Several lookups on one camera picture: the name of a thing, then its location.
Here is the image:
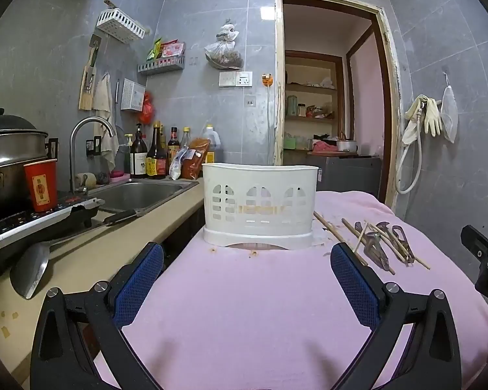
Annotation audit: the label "red plastic bag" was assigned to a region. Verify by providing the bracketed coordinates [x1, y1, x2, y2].
[139, 91, 154, 124]

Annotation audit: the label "white cable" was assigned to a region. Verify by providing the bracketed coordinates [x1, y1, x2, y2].
[265, 85, 278, 163]

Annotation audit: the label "white wall basket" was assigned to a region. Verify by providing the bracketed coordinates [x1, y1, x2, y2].
[96, 9, 146, 44]

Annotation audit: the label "wooden shelf unit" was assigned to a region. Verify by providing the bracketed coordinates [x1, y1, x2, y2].
[285, 51, 344, 151]

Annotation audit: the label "metal spatula black handle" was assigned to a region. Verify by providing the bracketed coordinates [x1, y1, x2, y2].
[10, 208, 148, 300]

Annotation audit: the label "dark wine bottle white label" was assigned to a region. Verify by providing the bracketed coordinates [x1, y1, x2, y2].
[130, 124, 148, 178]

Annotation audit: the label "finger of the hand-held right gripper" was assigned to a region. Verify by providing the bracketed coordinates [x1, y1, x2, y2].
[461, 224, 488, 260]

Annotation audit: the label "induction cooker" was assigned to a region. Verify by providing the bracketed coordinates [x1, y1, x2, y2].
[0, 196, 105, 277]

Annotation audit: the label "orange chili powder bag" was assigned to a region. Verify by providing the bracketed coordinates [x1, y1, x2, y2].
[181, 138, 212, 180]

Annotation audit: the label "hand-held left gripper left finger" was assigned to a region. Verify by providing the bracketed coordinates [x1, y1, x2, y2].
[30, 241, 165, 390]

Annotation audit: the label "white plastic utensil basket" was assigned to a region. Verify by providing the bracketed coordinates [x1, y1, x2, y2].
[202, 162, 320, 250]

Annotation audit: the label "large cooking oil jug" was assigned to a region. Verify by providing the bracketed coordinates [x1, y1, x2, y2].
[201, 124, 224, 163]

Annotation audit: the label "wooden chopstick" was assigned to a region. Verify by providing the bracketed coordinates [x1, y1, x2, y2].
[372, 229, 409, 267]
[366, 223, 431, 270]
[341, 218, 370, 267]
[313, 210, 341, 240]
[354, 221, 369, 254]

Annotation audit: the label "wooden door frame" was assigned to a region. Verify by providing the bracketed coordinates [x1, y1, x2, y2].
[274, 0, 403, 212]

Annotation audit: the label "red snack packet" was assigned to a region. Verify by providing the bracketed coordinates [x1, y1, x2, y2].
[160, 41, 185, 58]

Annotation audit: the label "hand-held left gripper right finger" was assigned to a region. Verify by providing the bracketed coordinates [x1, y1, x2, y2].
[329, 241, 462, 390]

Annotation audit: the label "white shower hose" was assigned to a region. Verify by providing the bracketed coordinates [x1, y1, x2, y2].
[394, 106, 426, 194]

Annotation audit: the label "white mesh bag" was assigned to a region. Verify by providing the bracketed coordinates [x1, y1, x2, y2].
[440, 72, 459, 144]

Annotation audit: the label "red paper cup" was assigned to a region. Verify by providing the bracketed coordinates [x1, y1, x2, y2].
[23, 158, 58, 213]

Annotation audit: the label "hanging beige towel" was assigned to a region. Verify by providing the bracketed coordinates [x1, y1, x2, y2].
[91, 72, 120, 171]

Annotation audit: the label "pink floral cloth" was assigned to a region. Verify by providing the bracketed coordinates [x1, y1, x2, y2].
[93, 190, 488, 390]

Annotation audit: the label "hanging wooden board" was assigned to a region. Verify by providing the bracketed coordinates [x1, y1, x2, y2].
[78, 34, 102, 111]

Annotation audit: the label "dark grey cabinet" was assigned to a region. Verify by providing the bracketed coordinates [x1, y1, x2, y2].
[307, 152, 383, 200]

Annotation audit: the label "stainless steel sink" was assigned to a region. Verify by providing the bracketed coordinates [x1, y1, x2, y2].
[87, 181, 192, 214]

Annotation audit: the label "steel steamer pot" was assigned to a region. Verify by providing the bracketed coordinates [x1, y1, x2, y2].
[0, 108, 60, 212]

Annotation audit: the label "hanging clear plastic bag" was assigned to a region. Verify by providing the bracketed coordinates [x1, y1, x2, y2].
[204, 19, 245, 70]

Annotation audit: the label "cream rubber gloves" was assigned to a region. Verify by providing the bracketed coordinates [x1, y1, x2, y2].
[402, 95, 443, 145]

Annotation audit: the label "small white plastic bag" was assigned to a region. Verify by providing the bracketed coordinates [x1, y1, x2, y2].
[169, 148, 188, 180]

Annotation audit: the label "small dark sauce bottle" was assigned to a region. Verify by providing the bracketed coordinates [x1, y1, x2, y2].
[168, 127, 181, 159]

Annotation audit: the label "chrome faucet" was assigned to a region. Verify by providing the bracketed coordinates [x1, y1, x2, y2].
[69, 116, 116, 196]

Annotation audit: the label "white slotted wall holder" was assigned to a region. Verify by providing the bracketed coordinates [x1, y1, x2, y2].
[121, 78, 146, 112]

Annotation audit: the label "grey wall shelf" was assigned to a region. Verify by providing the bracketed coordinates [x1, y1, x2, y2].
[137, 56, 186, 76]

